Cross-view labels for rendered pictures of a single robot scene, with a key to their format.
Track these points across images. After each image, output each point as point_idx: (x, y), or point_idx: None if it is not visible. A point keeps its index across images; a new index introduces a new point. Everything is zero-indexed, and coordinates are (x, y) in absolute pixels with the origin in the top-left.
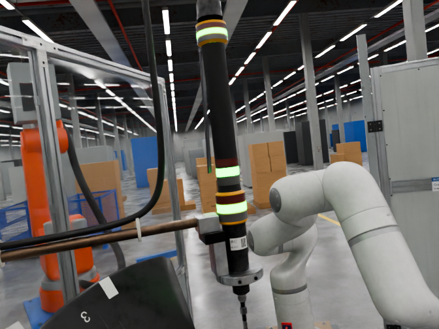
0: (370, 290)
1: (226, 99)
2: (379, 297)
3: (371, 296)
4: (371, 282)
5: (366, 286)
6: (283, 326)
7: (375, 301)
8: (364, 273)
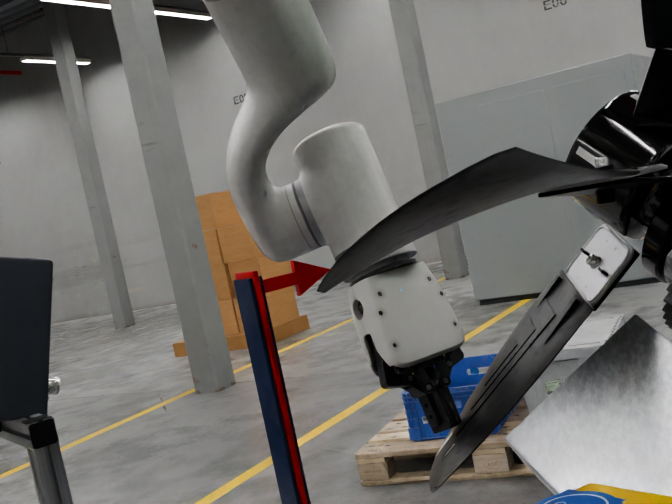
0: (317, 39)
1: None
2: (327, 44)
3: (319, 49)
4: (317, 23)
5: (311, 35)
6: (261, 279)
7: (325, 54)
8: (308, 10)
